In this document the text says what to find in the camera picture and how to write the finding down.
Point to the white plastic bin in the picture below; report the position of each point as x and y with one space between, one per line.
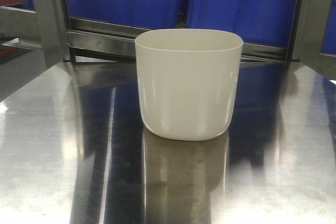
187 80

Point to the blue crate far right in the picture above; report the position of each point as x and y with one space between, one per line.
329 38

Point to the stainless steel shelf frame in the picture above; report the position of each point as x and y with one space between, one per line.
50 28

